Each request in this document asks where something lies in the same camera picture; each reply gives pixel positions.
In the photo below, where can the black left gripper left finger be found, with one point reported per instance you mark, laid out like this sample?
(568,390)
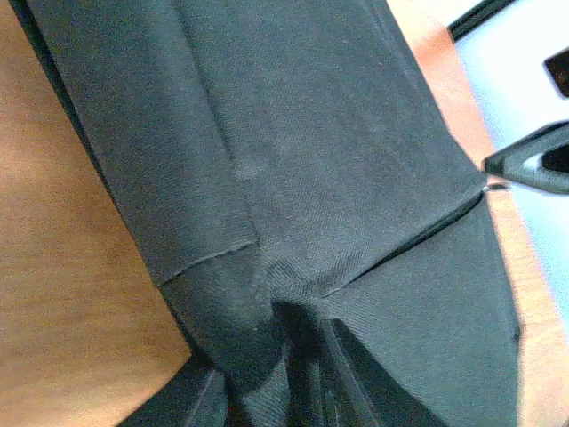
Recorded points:
(195,396)

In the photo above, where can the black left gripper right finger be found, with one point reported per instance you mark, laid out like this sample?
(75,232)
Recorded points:
(365,394)

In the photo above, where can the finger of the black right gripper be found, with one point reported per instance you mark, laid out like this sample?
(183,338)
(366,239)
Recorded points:
(539,160)

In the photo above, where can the black student backpack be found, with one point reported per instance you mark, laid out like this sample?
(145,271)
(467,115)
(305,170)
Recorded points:
(283,163)

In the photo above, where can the right black frame post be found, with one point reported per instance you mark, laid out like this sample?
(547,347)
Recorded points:
(476,16)

